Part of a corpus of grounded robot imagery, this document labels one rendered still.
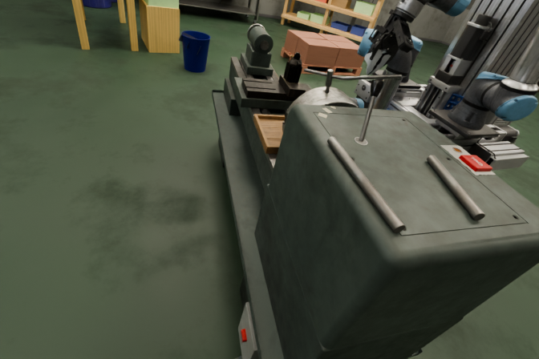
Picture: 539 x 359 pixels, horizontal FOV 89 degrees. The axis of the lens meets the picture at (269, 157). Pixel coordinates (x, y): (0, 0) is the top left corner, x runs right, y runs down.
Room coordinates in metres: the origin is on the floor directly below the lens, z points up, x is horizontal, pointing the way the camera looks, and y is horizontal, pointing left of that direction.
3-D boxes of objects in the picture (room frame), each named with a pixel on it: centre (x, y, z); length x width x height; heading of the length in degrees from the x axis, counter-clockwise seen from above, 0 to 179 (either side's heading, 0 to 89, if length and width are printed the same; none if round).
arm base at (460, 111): (1.27, -0.84, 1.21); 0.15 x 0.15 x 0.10
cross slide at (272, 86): (1.61, 0.04, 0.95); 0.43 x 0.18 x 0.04; 112
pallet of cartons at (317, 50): (5.58, -0.53, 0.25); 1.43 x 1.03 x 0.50; 115
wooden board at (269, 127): (1.25, -0.09, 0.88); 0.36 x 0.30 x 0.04; 112
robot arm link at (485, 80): (1.26, -0.85, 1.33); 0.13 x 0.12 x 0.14; 7
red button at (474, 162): (0.69, -0.56, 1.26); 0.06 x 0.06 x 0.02; 22
